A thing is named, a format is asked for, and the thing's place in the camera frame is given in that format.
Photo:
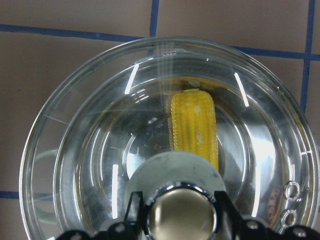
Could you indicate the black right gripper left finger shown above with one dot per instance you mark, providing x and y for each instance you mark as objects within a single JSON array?
[{"x": 128, "y": 229}]

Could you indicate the yellow corn cob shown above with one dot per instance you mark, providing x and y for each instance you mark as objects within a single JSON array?
[{"x": 192, "y": 124}]

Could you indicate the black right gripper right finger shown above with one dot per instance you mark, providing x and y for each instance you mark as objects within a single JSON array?
[{"x": 232, "y": 226}]

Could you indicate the glass pot lid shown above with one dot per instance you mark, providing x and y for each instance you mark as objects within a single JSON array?
[{"x": 182, "y": 213}]

